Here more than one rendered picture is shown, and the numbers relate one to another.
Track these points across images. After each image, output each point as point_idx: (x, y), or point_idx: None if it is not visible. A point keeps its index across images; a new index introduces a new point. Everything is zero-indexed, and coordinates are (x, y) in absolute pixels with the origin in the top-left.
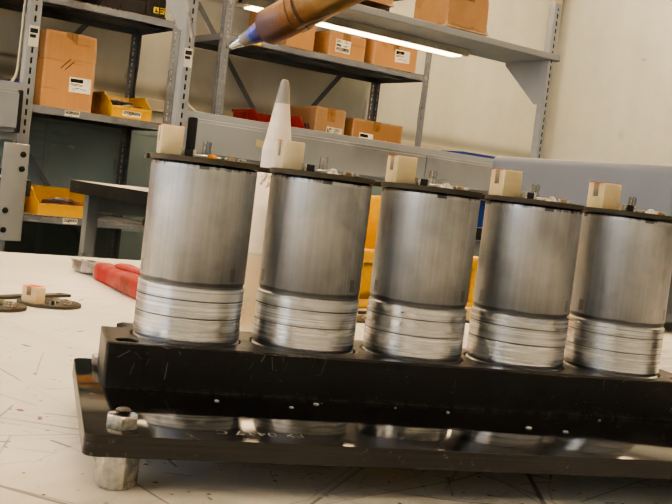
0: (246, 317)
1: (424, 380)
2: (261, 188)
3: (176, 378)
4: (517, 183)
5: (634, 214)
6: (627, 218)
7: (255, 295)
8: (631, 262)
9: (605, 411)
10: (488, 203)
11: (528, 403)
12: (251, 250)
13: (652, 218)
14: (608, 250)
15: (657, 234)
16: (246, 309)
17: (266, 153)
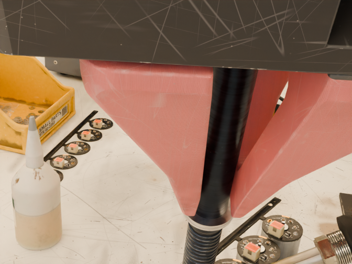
0: (43, 243)
1: None
2: (36, 182)
3: None
4: (259, 253)
5: (293, 240)
6: (290, 242)
7: (46, 232)
8: (290, 255)
9: None
10: (245, 261)
11: None
12: (40, 213)
13: (299, 238)
14: (282, 253)
15: (299, 241)
16: (42, 240)
17: (31, 159)
